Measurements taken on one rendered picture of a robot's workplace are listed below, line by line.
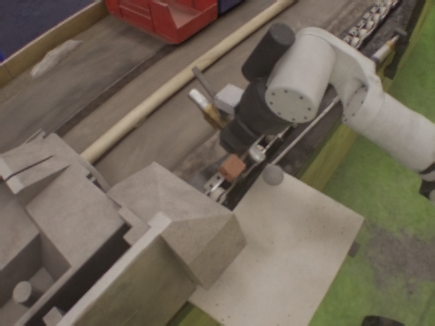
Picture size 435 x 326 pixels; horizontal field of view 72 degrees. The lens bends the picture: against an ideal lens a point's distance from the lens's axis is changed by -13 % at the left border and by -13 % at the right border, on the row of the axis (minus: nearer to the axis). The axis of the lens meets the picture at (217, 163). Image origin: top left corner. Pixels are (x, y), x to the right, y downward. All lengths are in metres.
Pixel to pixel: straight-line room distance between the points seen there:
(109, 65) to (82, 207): 0.59
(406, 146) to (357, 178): 1.24
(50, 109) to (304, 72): 0.71
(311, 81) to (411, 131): 0.15
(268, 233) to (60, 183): 0.36
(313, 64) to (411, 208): 1.38
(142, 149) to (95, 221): 0.34
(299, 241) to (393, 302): 0.98
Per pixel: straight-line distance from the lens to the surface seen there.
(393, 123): 0.45
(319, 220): 0.63
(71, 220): 0.49
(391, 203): 1.69
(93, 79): 0.98
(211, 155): 0.75
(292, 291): 0.58
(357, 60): 0.46
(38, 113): 0.96
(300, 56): 0.42
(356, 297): 1.47
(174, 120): 0.80
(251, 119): 0.50
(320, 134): 0.77
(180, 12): 1.17
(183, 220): 0.39
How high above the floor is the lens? 1.35
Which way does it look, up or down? 57 degrees down
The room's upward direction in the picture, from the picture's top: 3 degrees counter-clockwise
